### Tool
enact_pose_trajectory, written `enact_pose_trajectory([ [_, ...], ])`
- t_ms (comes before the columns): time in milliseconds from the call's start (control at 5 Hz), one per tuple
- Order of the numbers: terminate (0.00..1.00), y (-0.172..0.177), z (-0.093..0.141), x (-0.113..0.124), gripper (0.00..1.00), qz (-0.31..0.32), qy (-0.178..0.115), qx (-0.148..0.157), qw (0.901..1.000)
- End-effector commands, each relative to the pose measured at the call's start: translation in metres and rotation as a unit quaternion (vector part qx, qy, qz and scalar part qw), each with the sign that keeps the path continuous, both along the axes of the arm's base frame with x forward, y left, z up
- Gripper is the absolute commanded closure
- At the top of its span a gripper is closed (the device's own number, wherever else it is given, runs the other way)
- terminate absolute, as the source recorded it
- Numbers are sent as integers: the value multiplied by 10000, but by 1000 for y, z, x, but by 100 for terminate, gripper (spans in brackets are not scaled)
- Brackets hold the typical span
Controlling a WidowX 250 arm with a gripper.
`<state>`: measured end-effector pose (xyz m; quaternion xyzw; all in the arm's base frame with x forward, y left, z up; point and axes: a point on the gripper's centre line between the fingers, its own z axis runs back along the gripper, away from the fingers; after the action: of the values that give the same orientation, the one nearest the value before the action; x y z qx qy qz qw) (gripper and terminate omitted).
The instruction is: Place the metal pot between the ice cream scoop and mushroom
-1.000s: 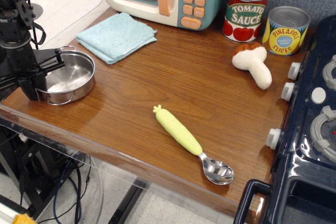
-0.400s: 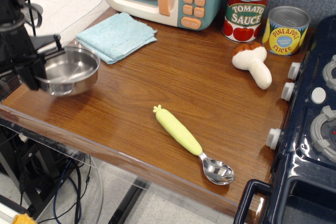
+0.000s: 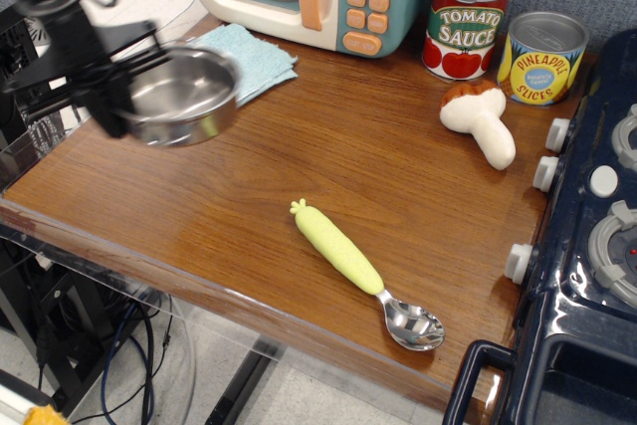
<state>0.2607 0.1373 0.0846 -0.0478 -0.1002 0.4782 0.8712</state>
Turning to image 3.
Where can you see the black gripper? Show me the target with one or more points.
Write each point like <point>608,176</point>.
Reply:
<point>98,62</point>

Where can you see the stainless steel pot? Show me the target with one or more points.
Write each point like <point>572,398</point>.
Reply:
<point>188,99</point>

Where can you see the plush mushroom toy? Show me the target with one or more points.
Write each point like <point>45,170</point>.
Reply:
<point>476,108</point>

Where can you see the light blue folded cloth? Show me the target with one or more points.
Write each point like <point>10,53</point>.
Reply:
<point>262,65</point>

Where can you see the black table leg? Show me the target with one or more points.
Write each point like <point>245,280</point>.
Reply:
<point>238,392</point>

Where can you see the yellow sponge corner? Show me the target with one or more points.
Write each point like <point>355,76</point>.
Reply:
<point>44,415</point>

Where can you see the tomato sauce can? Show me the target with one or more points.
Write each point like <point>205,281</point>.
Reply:
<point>461,36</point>

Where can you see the pineapple slices can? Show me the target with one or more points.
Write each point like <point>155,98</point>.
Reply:
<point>541,58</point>

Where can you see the dark blue toy stove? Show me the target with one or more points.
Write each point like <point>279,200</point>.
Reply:
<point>573,360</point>

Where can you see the green handled ice cream scoop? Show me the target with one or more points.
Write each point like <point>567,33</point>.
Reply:
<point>410,326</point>

